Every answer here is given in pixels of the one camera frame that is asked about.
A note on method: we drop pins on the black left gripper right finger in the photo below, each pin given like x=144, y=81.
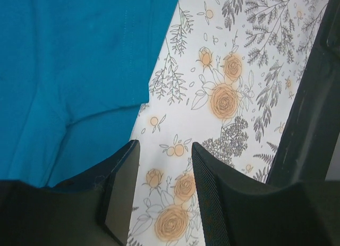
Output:
x=238, y=210

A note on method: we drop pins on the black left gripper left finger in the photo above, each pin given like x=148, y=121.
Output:
x=91, y=208

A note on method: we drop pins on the teal blue t shirt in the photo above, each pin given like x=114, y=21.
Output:
x=74, y=74

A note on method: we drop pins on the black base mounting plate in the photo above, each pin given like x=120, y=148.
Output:
x=312, y=129

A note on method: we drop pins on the floral patterned table mat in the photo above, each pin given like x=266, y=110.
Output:
x=226, y=77

